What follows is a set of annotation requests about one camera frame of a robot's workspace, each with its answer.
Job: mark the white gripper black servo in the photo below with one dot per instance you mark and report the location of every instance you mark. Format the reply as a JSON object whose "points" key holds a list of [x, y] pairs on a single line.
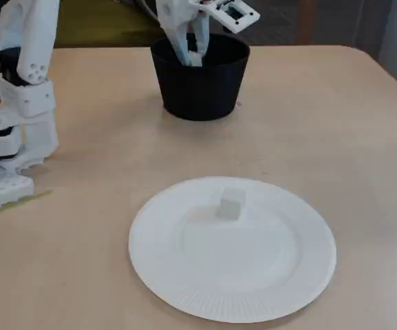
{"points": [[177, 25]]}

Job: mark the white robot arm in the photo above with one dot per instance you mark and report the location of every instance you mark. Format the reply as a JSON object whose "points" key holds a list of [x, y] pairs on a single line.
{"points": [[29, 41]]}

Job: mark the black pot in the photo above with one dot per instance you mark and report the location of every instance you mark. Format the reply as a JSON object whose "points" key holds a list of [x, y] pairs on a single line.
{"points": [[198, 96]]}

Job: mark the white paper plate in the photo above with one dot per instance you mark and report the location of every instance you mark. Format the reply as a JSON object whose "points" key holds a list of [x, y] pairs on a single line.
{"points": [[219, 275]]}

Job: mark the olive green sofa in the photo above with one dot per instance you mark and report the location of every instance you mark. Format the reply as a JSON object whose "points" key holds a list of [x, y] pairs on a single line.
{"points": [[98, 24]]}

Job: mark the brown wooden post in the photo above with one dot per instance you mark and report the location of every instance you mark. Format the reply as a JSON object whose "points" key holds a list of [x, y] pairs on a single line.
{"points": [[306, 20]]}

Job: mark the yellow-green base plate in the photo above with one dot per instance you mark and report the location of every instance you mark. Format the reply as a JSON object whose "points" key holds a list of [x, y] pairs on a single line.
{"points": [[33, 198]]}

